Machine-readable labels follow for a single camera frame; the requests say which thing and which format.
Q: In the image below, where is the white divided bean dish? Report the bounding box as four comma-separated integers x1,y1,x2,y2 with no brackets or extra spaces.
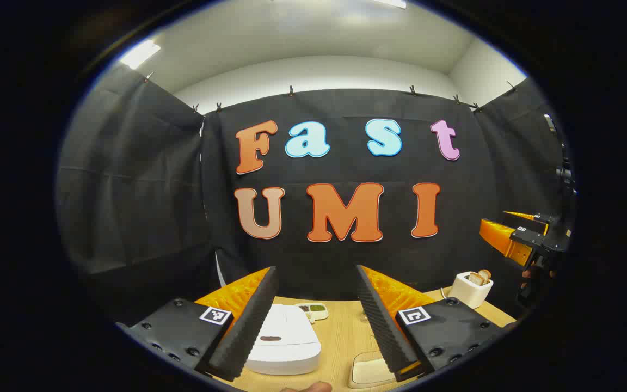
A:
294,302,329,323

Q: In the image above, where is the cream tray of rice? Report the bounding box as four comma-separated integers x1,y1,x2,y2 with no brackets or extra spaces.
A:
349,351,401,389

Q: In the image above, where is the white toaster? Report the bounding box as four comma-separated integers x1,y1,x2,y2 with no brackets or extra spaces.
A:
448,271,494,309

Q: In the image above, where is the white rice cooker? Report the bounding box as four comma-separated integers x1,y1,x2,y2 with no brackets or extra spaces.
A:
245,304,322,376

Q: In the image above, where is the black backdrop cloth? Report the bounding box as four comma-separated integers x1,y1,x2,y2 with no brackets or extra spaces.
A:
55,65,575,327

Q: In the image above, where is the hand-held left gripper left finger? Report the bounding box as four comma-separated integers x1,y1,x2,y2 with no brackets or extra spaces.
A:
116,266,280,382

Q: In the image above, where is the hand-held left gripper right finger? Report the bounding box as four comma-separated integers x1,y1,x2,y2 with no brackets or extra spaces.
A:
356,265,515,383

